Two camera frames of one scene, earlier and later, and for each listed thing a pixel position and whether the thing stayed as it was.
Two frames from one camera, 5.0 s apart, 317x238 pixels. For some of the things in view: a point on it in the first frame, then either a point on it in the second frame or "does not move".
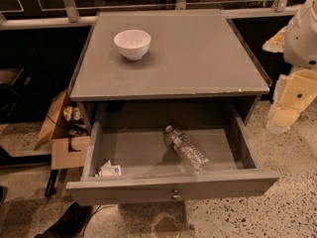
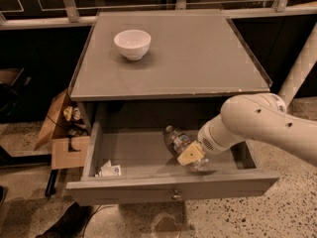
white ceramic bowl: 133,44 does not move
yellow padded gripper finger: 293,93 -> 214,138
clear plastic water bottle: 181,145 does not move
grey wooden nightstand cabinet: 165,67 does not move
